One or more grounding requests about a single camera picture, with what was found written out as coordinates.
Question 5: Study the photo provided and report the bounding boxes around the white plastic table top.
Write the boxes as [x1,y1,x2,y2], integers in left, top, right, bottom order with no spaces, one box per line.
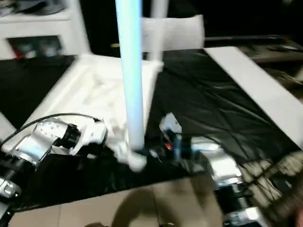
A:
[0,53,165,172]

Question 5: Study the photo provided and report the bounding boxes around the black mat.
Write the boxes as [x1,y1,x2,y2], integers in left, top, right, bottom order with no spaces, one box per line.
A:
[0,48,303,210]

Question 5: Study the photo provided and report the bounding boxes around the white flat board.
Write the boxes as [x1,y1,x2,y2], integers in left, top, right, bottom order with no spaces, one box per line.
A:
[205,46,303,149]

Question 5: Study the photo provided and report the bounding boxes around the red bottle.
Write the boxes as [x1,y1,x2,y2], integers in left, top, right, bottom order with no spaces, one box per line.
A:
[11,44,21,59]

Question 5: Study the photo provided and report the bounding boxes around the dark textured bundle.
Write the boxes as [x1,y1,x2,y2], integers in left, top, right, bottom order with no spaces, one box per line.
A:
[272,184,303,227]

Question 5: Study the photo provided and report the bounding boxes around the white cabinet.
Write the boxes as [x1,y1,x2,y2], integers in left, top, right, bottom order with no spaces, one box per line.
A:
[0,9,74,60]

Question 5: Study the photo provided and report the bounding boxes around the black remote control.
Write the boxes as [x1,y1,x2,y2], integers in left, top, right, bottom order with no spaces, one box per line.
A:
[269,45,301,52]

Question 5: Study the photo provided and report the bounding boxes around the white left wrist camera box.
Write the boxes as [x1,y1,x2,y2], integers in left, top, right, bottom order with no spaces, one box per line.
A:
[71,118,108,156]

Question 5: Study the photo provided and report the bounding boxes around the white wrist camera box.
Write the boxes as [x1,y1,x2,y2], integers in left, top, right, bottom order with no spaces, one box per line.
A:
[71,118,108,156]
[159,113,183,161]

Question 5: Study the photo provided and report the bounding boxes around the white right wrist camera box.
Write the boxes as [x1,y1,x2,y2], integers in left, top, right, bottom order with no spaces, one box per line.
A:
[159,113,183,161]

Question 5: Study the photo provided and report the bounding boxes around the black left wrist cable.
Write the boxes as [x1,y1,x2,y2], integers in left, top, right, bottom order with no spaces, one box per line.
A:
[14,113,100,133]

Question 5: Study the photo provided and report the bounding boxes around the tangled floor cables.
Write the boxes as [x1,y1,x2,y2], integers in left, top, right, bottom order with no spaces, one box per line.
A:
[243,156,303,204]

